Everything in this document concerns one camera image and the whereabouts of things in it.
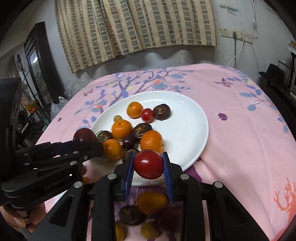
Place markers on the white oval plate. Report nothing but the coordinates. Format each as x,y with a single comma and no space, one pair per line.
185,129

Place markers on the small orange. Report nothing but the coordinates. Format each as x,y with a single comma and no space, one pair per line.
134,109

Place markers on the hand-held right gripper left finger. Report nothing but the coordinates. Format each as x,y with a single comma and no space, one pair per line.
128,178

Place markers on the red cherry tomato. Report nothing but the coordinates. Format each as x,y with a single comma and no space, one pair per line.
148,115
148,164

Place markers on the clear plastic bags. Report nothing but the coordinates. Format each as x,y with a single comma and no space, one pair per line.
62,99

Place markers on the black desk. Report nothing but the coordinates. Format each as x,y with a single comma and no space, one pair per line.
281,95

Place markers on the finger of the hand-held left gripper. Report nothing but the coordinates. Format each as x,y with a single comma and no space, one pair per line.
90,151
50,147

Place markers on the black hat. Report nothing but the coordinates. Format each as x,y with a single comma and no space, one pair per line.
274,74

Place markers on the small green fruit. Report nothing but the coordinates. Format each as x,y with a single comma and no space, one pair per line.
118,118

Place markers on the yellow-green tomato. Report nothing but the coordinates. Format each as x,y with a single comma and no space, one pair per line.
150,229

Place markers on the pink deer-print tablecloth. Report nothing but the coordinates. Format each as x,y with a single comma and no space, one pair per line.
231,139

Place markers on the white wall socket strip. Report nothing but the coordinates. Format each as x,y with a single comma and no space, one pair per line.
244,37

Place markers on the small yellow-green citrus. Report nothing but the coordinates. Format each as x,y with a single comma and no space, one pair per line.
119,232

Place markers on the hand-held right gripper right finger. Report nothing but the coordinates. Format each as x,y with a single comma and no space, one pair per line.
168,178

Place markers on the white wall socket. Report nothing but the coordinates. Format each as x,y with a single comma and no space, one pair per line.
226,32

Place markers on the person's left hand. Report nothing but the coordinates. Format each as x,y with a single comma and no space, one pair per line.
20,217

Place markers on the large orange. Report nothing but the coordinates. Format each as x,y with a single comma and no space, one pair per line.
151,141

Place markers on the cluttered metal rack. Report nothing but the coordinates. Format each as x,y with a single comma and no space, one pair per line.
32,111

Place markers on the beige checked curtain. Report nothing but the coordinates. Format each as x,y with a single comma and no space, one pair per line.
134,30

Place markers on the smooth dark purple plum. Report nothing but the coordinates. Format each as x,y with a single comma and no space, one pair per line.
84,136

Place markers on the dark red plum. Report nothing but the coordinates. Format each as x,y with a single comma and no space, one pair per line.
129,142

